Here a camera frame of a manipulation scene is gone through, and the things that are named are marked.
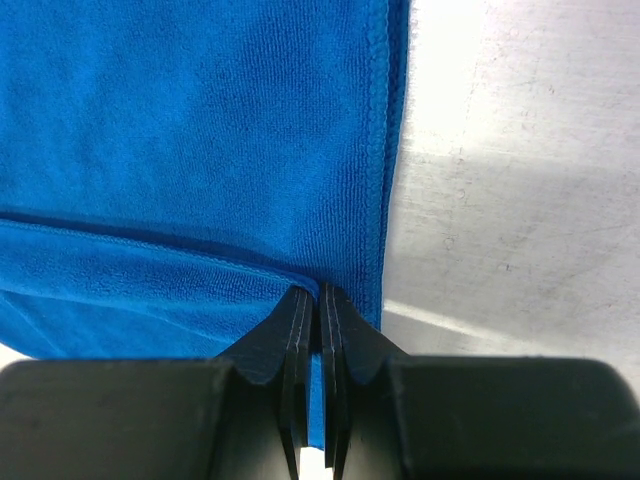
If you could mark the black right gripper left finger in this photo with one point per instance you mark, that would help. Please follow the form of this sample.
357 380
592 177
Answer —
240 415

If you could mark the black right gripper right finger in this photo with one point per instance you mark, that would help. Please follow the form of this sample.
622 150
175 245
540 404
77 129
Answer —
392 415

